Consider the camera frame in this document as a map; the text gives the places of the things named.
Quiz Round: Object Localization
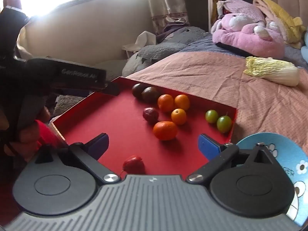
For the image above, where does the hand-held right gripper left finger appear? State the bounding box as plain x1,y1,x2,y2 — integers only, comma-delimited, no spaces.
35,133,121,185

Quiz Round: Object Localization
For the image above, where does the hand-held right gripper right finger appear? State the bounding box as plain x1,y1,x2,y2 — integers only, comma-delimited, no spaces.
186,134,277,184

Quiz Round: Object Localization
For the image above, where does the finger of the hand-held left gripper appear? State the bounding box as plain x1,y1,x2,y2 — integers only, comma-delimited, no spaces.
105,82,121,96

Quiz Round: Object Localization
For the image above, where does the dark brown round fruit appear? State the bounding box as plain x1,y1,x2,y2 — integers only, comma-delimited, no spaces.
132,83,148,99
141,87,160,103

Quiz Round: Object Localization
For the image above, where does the red shallow box tray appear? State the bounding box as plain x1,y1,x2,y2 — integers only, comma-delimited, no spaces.
51,76,237,174

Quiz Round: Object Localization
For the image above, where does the green round fruit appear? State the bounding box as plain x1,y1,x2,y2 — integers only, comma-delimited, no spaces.
217,112,232,133
205,110,219,124

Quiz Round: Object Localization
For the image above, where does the small red fruit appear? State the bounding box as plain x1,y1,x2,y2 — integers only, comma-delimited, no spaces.
123,156,146,174

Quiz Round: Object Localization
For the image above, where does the small light orange mandarin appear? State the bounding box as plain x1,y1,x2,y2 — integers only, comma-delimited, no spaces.
171,108,187,126

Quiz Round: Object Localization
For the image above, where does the large deep orange mandarin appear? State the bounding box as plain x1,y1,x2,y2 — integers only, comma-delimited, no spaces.
153,121,178,141

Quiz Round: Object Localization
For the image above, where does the purple round fruit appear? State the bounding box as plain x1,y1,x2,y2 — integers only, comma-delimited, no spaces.
143,107,159,123

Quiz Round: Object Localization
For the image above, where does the blue flower-print plate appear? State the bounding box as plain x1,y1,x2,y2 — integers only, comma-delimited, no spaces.
236,132,308,227

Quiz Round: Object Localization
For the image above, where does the person's left hand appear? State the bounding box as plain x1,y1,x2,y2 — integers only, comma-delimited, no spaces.
0,106,51,160

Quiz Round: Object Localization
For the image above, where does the grey plush toy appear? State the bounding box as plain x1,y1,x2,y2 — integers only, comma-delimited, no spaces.
94,26,212,82

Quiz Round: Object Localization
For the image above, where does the grey-blue blanket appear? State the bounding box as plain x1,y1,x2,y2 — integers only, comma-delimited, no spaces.
180,32,308,68

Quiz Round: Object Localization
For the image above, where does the patterned beige curtain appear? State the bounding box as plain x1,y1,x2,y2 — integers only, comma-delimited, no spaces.
144,0,190,35

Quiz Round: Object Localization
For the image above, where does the napa cabbage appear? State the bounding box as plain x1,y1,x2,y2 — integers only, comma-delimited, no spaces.
243,56,300,86

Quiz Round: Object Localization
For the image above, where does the black flat cushion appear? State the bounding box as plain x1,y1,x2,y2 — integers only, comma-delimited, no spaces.
215,42,255,58

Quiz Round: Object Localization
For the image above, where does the dark bedside cabinet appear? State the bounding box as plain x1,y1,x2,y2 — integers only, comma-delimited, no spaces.
183,0,208,32

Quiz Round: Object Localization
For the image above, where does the pink rabbit plush cushion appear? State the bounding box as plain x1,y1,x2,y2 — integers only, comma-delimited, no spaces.
211,13,285,59

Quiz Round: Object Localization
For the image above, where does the light blue fleece blanket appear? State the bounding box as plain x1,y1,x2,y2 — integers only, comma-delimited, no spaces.
301,26,308,63

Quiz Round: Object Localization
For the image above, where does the lilac fleece cloth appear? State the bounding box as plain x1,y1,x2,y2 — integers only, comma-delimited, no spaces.
217,0,265,24

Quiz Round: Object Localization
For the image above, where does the yellow plush toy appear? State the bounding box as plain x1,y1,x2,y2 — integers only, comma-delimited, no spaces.
253,0,306,49

